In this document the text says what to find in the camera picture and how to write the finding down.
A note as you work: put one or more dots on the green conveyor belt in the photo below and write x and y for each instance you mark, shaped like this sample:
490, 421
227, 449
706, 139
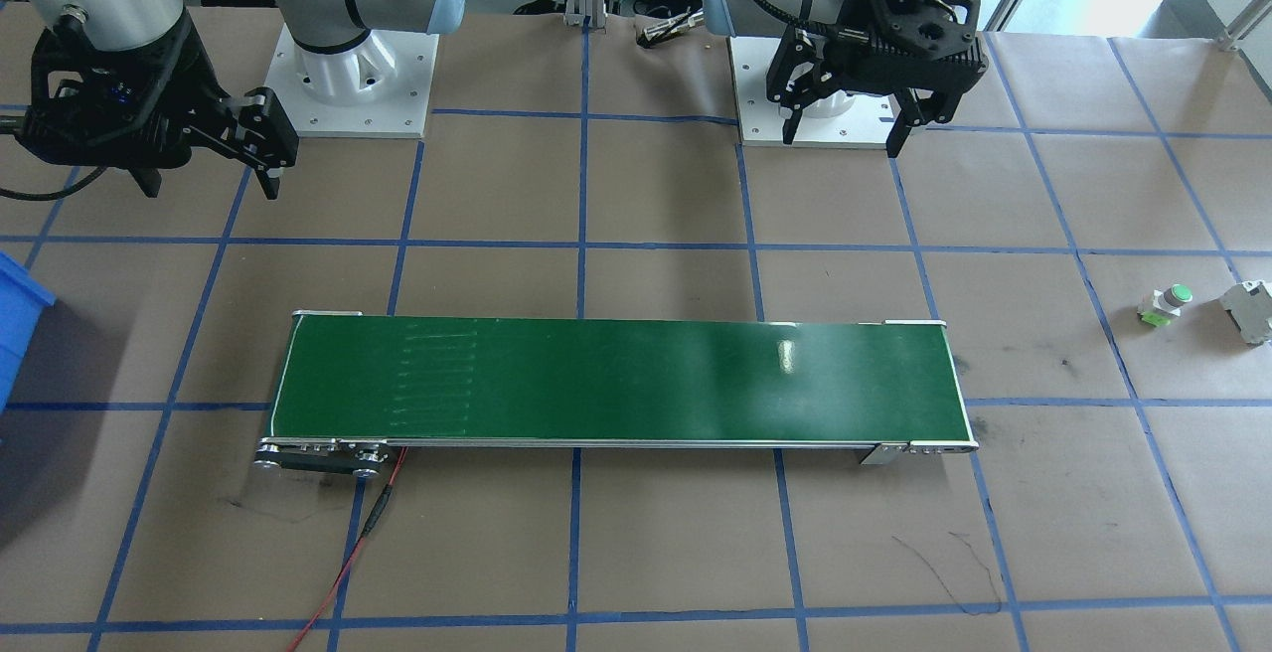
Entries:
596, 384

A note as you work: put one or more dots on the blue plastic bin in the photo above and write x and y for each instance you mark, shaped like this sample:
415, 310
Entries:
18, 324

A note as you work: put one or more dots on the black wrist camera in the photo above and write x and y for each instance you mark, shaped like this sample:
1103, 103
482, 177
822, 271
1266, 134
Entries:
934, 66
119, 140

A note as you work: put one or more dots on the white circuit breaker red switch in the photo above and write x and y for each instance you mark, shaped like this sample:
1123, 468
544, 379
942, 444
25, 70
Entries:
1247, 312

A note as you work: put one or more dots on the green push button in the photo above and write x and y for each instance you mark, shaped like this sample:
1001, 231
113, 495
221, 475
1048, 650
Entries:
1163, 309

